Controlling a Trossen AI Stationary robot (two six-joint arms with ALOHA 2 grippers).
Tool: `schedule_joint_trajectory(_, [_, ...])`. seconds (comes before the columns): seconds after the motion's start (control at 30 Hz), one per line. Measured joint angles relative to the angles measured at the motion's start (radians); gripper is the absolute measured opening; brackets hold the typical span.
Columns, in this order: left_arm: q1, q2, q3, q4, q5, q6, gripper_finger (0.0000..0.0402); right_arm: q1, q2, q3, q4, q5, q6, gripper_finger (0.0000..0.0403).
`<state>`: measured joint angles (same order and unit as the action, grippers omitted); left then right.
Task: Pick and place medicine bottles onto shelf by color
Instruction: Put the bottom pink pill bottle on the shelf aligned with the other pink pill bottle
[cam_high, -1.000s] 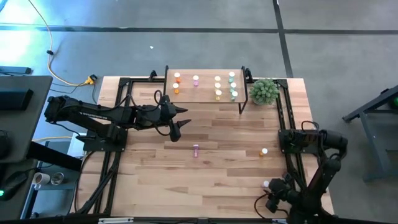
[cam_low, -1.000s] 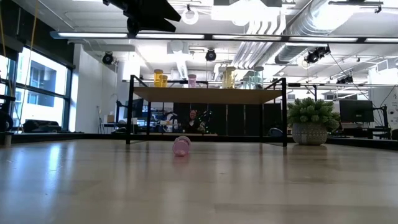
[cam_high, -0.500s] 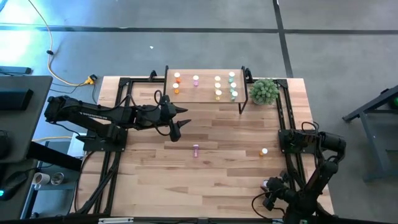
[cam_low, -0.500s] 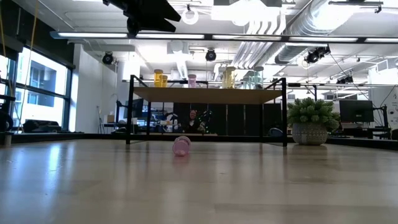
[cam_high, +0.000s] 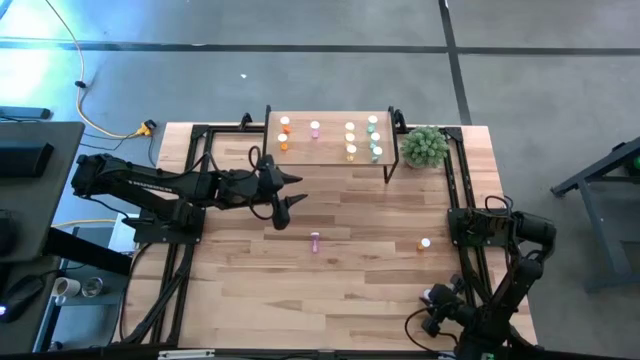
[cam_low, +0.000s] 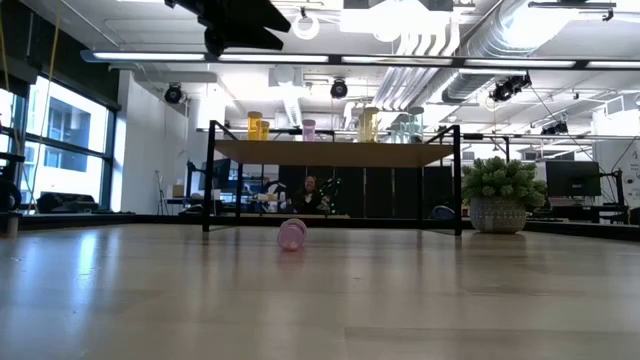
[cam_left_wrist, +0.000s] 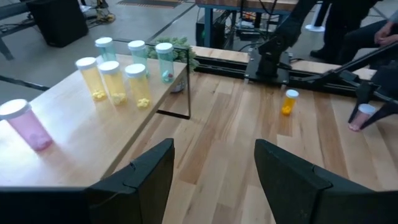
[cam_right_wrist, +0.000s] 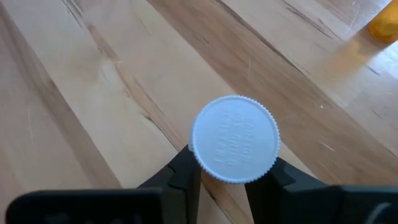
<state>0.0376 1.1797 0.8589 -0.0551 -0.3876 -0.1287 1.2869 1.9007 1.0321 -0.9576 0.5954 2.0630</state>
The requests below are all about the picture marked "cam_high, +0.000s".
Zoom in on green plant in patterned pot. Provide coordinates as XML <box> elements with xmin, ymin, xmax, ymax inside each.
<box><xmin>399</xmin><ymin>125</ymin><xmax>451</xmax><ymax>170</ymax></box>

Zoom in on black desk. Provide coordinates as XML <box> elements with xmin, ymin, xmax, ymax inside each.
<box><xmin>0</xmin><ymin>121</ymin><xmax>86</xmax><ymax>264</ymax></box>

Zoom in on grey metal table frame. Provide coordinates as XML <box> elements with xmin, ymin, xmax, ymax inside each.
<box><xmin>551</xmin><ymin>135</ymin><xmax>640</xmax><ymax>295</ymax></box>

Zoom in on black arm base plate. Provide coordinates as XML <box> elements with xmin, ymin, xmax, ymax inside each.
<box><xmin>447</xmin><ymin>206</ymin><xmax>506</xmax><ymax>250</ymax></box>
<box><xmin>121</xmin><ymin>214</ymin><xmax>205</xmax><ymax>245</ymax></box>

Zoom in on black aluminium table frame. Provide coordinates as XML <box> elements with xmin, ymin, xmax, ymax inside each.
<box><xmin>117</xmin><ymin>112</ymin><xmax>539</xmax><ymax>351</ymax></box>

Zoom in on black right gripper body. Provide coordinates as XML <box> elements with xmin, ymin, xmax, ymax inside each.
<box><xmin>423</xmin><ymin>275</ymin><xmax>474</xmax><ymax>337</ymax></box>

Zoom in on grey metal shelf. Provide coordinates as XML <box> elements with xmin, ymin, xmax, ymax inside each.
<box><xmin>49</xmin><ymin>269</ymin><xmax>129</xmax><ymax>307</ymax></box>

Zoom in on clear glass cup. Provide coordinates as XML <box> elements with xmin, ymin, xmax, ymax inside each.
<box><xmin>81</xmin><ymin>277</ymin><xmax>105</xmax><ymax>299</ymax></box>

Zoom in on wooden shelf black metal legs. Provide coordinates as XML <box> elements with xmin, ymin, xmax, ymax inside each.
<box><xmin>261</xmin><ymin>104</ymin><xmax>401</xmax><ymax>185</ymax></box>

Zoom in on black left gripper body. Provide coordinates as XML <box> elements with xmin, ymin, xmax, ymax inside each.
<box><xmin>234</xmin><ymin>153</ymin><xmax>292</xmax><ymax>231</ymax></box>

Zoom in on black desk crossbar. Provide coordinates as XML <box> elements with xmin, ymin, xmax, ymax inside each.
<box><xmin>43</xmin><ymin>227</ymin><xmax>134</xmax><ymax>277</ymax></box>

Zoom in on white paper cup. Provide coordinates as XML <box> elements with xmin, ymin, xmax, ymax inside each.
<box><xmin>53</xmin><ymin>277</ymin><xmax>81</xmax><ymax>300</ymax></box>

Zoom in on yellow extension cable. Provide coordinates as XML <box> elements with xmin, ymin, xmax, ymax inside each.
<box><xmin>43</xmin><ymin>0</ymin><xmax>146</xmax><ymax>139</ymax></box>

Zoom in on black rectangular device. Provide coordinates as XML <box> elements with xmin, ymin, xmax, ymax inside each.
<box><xmin>0</xmin><ymin>141</ymin><xmax>55</xmax><ymax>179</ymax></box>

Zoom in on black computer mouse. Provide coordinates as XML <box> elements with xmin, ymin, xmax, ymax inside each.
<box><xmin>0</xmin><ymin>273</ymin><xmax>45</xmax><ymax>325</ymax></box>

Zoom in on flat black bar device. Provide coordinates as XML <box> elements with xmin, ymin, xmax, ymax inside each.
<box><xmin>0</xmin><ymin>105</ymin><xmax>53</xmax><ymax>121</ymax></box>

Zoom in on white box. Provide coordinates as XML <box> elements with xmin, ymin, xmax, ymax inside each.
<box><xmin>110</xmin><ymin>214</ymin><xmax>140</xmax><ymax>254</ymax></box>

